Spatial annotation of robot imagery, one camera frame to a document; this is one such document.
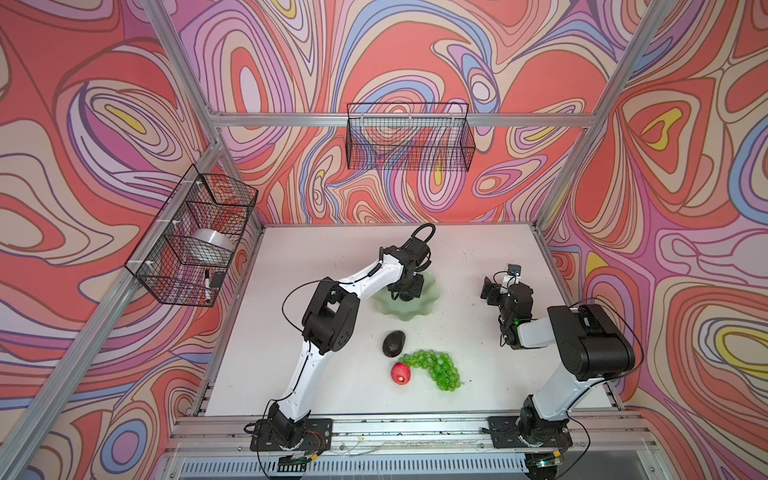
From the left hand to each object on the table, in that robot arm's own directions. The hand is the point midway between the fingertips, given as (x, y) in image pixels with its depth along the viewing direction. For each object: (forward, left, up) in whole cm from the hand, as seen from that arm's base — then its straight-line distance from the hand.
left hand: (414, 288), depth 97 cm
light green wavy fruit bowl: (-6, +1, -3) cm, 7 cm away
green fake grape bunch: (-25, -5, +1) cm, 26 cm away
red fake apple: (-27, +6, +1) cm, 28 cm away
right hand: (+1, -29, +1) cm, 29 cm away
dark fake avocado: (-19, +7, +1) cm, 21 cm away
